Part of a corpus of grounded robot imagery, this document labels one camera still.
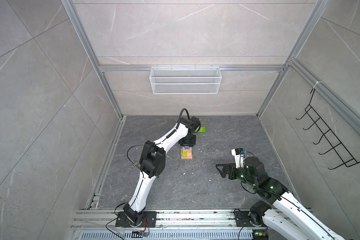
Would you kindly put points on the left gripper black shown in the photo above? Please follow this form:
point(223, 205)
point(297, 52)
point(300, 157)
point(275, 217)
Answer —
point(192, 143)

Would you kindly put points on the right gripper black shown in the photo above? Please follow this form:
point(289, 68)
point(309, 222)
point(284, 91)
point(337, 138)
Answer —
point(232, 168)

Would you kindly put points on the natural wood block long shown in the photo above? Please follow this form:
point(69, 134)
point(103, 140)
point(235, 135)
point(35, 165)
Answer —
point(186, 157)

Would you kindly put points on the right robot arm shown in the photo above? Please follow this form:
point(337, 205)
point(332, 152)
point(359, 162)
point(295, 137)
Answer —
point(278, 209)

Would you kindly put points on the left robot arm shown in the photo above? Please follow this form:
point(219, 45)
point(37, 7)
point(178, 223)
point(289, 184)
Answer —
point(153, 161)

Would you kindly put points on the green snack packet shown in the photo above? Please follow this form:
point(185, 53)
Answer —
point(202, 129)

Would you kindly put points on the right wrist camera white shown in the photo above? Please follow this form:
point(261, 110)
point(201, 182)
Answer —
point(239, 155)

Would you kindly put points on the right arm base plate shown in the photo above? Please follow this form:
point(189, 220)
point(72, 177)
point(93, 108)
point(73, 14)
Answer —
point(249, 218)

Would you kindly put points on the white wire mesh basket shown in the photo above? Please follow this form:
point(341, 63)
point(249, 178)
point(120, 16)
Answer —
point(185, 80)

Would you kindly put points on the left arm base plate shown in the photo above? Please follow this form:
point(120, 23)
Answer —
point(144, 219)

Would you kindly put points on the black wire hook rack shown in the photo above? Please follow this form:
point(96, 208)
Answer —
point(328, 134)

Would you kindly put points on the aluminium mounting rail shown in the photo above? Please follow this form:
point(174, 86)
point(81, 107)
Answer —
point(202, 224)

